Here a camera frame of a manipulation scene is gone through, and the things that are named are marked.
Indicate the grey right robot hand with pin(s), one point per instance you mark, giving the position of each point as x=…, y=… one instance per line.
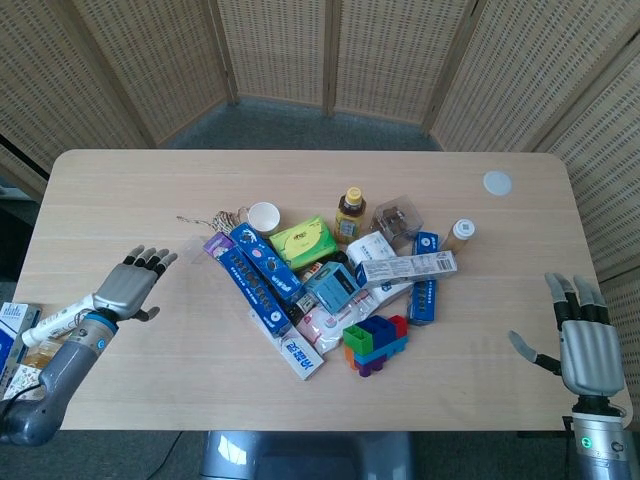
x=592, y=355

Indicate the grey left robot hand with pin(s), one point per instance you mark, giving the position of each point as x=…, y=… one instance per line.
x=125, y=290

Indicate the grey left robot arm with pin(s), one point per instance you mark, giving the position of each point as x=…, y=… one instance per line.
x=65, y=362

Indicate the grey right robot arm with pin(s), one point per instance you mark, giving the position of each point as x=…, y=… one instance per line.
x=602, y=442

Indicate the clear small plastic container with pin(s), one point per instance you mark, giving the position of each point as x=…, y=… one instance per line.
x=196, y=250

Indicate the purple carton box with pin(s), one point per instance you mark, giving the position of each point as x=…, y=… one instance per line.
x=216, y=246

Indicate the long blue cookie box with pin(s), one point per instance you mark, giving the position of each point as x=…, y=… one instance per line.
x=250, y=292

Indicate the blue snack pack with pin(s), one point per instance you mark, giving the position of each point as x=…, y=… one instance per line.
x=265, y=260

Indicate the short blue cookie box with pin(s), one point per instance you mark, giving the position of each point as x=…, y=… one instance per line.
x=424, y=300

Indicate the white pink toothpaste box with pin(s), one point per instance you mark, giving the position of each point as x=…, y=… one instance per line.
x=302, y=357

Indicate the white blue toothpaste box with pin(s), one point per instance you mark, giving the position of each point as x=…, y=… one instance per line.
x=407, y=269

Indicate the light blue carton box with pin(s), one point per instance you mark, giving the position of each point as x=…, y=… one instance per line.
x=332, y=287

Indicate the clear cube box with contents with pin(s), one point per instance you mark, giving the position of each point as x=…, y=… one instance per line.
x=397, y=222

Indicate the white tube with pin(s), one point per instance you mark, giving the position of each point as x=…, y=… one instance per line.
x=55, y=320

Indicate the amber liquid bottle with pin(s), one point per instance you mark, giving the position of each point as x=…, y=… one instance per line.
x=42, y=356

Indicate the blue white carton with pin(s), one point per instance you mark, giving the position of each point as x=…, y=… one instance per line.
x=12, y=325

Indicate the braided twine bundle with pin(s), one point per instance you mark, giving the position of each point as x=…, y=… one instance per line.
x=222, y=219

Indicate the white paper cup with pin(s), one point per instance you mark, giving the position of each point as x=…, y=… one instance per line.
x=264, y=216

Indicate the amber bottle with white cap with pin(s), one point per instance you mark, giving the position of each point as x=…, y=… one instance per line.
x=460, y=235

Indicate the green tissue pack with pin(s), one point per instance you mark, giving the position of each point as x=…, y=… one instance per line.
x=302, y=242

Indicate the pink wet wipes pack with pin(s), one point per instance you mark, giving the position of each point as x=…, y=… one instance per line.
x=325, y=327

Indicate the colourful building block toy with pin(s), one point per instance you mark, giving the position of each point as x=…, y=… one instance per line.
x=372, y=345

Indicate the yellow-cap tea bottle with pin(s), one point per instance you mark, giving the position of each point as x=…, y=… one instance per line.
x=349, y=220

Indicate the white tissue pack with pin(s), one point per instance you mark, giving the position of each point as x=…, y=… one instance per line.
x=370, y=247

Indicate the woven folding screen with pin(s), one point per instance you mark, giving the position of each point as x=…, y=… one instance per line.
x=280, y=50

